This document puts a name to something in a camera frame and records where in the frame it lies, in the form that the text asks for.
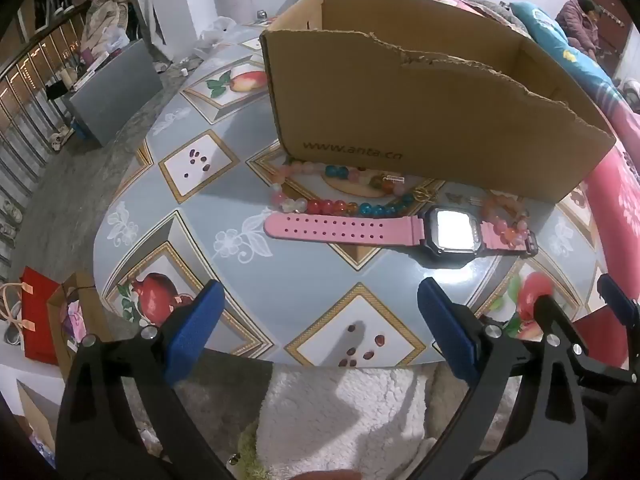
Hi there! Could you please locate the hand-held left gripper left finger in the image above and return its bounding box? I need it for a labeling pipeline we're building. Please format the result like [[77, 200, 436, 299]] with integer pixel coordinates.
[[55, 279, 236, 480]]

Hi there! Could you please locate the metal stair railing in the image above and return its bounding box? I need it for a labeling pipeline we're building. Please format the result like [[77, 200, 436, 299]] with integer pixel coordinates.
[[0, 2, 95, 266]]

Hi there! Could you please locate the brown cardboard box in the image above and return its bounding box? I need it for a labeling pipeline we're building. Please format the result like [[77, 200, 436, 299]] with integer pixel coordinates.
[[260, 0, 617, 206]]

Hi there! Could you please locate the pile of light clothes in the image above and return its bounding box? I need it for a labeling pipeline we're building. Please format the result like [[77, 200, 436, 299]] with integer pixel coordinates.
[[80, 0, 132, 53]]

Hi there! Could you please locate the blue printed pillow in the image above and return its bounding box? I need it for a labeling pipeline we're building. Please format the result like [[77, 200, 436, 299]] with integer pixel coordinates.
[[509, 1, 615, 92]]

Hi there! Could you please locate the white plastic bag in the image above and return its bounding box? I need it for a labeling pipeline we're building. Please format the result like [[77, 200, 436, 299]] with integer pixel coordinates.
[[197, 16, 242, 48]]

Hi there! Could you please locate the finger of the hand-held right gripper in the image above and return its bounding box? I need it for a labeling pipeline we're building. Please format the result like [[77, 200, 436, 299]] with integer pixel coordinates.
[[535, 294, 638, 388], [596, 273, 640, 320]]

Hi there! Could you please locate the brown paper bag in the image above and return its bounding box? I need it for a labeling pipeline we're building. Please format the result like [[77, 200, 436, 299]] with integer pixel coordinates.
[[46, 274, 103, 386]]

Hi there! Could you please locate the pink strap digital watch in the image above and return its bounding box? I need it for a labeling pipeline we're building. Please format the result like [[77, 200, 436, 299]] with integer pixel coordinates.
[[264, 207, 538, 261]]

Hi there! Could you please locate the multicolour glass bead bracelet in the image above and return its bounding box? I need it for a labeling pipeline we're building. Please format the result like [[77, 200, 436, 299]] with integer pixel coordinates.
[[270, 160, 416, 219]]

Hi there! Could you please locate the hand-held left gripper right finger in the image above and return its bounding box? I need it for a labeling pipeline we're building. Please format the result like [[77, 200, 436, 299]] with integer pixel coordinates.
[[417, 276, 587, 480]]

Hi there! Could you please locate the brown wooden door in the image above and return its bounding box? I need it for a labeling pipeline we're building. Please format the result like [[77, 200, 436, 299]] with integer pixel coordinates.
[[582, 0, 637, 73]]

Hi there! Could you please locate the orange pink bead bracelet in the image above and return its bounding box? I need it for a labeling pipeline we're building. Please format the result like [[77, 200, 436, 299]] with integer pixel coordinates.
[[479, 192, 532, 242]]

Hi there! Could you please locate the pink floral blanket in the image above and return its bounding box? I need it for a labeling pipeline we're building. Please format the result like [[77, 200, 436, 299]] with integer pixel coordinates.
[[582, 80, 640, 336]]

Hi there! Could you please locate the grey floral pillow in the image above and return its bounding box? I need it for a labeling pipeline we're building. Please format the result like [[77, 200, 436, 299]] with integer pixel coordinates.
[[469, 0, 527, 37]]

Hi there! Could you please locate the red gift bag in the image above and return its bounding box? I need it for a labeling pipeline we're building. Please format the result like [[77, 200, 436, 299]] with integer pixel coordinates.
[[19, 266, 62, 365]]

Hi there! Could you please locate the white green fluffy coat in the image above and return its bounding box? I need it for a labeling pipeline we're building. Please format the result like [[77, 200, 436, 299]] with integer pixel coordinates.
[[234, 364, 466, 480]]

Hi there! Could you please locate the grey metal cabinet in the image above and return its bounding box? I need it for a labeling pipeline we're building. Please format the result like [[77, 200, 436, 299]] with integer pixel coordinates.
[[67, 39, 164, 147]]

